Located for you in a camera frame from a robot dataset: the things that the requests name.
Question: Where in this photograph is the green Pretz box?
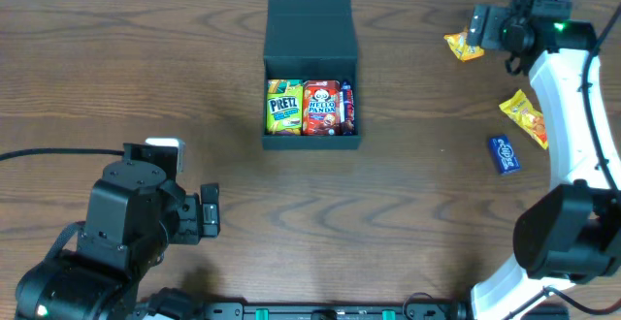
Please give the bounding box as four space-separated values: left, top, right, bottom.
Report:
266 80 304 136

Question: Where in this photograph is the red Hello Panda box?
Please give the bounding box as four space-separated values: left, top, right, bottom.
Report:
302 80 341 136

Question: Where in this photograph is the Dairy Milk chocolate bar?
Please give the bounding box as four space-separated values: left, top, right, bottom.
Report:
340 81 355 136

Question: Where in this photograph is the black gift box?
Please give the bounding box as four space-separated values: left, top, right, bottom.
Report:
261 0 362 150

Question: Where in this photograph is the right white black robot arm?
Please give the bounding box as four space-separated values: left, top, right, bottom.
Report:
452 0 620 319

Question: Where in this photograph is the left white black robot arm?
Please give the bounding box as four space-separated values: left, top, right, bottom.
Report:
16 160 220 319

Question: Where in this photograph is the small yellow snack packet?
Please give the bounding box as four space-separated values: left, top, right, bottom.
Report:
443 27 485 62

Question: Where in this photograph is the yellow orange snack packet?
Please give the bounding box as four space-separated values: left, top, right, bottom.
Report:
499 89 548 149

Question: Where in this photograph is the blue Eclipse mint box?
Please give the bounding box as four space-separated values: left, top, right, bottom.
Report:
488 135 521 175

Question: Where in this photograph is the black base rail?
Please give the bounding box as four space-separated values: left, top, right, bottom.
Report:
183 301 472 320

